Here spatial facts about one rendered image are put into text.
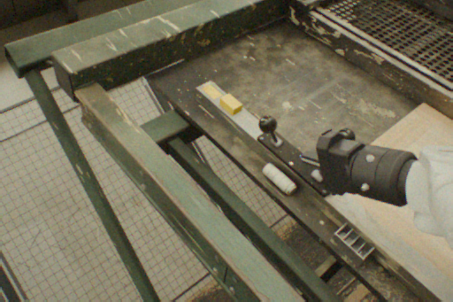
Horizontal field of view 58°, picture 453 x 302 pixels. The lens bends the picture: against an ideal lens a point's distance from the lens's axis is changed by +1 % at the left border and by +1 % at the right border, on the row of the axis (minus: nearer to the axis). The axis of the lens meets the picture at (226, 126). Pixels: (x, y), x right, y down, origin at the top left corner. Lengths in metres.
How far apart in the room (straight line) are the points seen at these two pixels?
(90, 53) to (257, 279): 0.65
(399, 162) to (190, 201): 0.38
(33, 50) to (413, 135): 1.21
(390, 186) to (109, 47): 0.73
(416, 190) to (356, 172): 0.09
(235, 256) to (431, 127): 0.65
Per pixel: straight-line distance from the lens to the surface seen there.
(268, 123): 0.81
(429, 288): 0.86
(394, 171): 0.67
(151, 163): 0.86
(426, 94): 1.23
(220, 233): 0.77
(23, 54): 1.55
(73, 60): 1.05
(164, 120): 1.06
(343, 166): 0.73
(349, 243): 0.88
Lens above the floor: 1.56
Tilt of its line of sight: 1 degrees up
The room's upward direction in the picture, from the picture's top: 30 degrees counter-clockwise
